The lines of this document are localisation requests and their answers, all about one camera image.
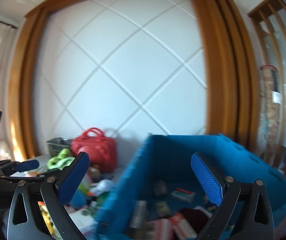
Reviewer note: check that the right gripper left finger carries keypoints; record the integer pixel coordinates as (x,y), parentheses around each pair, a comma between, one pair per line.
(54,189)

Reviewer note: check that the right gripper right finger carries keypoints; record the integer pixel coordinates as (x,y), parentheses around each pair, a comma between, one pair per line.
(255,220)

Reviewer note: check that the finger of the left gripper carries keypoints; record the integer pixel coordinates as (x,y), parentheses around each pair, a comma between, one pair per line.
(10,167)
(38,174)

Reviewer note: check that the yellow plastic snowball clamp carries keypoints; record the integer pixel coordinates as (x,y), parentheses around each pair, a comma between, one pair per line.
(48,221)

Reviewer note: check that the green plush toy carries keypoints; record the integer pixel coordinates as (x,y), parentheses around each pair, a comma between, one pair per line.
(63,159)

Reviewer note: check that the blue round plush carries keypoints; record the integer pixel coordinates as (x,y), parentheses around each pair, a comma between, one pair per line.
(78,200)

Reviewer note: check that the dark small box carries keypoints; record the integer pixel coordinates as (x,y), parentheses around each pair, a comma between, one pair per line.
(55,145)

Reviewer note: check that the white paper box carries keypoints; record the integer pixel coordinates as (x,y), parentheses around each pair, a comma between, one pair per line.
(84,221)

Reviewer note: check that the red toy handbag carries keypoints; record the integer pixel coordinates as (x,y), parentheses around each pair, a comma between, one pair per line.
(101,149)

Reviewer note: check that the red green tissue pack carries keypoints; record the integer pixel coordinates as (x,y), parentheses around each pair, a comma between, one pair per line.
(183,195)

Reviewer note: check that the red white medicine box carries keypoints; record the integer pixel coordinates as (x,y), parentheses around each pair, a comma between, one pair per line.
(160,229)

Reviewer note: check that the blue folding storage crate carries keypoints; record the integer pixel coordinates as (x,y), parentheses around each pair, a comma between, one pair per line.
(168,158)

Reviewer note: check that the grey roll in crate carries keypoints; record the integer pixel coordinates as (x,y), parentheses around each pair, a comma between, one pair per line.
(160,188)

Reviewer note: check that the rolled patterned carpet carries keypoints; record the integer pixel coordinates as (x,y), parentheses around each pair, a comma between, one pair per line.
(269,114)

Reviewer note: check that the wooden headboard frame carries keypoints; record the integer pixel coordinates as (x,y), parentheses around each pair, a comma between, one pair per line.
(132,68)

